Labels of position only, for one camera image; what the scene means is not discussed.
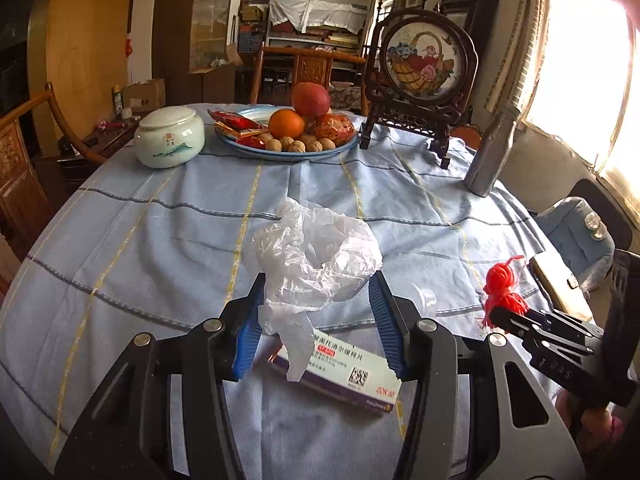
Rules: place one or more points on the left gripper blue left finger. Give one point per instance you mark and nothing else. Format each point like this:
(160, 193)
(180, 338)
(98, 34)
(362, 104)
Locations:
(246, 328)

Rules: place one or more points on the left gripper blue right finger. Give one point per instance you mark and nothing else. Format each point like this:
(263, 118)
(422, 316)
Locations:
(384, 308)

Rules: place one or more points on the white medicine box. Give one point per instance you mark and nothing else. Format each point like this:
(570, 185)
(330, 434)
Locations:
(350, 374)

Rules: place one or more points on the clear plastic bag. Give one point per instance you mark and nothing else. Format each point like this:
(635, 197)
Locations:
(312, 256)

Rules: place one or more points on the red ribbon pompom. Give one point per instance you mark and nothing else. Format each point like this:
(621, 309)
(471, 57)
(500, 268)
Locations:
(500, 290)

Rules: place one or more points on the blue cushioned chair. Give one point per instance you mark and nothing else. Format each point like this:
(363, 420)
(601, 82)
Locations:
(586, 227)

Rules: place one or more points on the light blue checked tablecloth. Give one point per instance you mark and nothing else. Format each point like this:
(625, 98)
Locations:
(159, 251)

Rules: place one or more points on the red snack packets on plate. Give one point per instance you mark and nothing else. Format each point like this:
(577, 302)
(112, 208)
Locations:
(240, 129)

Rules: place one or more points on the silver metal bottle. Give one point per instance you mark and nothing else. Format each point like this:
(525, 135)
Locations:
(493, 152)

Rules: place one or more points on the orange fruit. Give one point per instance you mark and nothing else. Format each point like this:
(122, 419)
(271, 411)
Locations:
(286, 123)

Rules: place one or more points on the white ceramic lidded jar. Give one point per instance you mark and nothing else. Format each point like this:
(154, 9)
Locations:
(169, 137)

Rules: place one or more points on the blue fruit plate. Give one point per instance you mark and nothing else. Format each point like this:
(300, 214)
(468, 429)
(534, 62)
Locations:
(306, 147)

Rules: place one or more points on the red netted pomegranate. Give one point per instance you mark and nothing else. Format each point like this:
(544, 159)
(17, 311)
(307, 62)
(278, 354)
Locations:
(335, 127)

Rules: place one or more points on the red apple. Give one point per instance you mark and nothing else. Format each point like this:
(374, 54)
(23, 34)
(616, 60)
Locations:
(310, 100)

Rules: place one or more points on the wooden armchair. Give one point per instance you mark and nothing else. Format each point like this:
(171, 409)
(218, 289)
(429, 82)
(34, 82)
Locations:
(26, 208)

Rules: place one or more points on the cardboard box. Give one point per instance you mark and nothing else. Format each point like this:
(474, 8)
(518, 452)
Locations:
(145, 96)

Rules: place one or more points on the round embroidered table screen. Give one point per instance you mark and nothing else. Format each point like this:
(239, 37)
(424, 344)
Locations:
(419, 76)

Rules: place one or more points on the glass door wooden cabinet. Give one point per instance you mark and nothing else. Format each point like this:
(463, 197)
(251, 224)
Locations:
(189, 51)

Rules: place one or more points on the light wooden wardrobe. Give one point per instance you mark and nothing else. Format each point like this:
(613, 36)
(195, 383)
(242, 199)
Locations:
(79, 46)

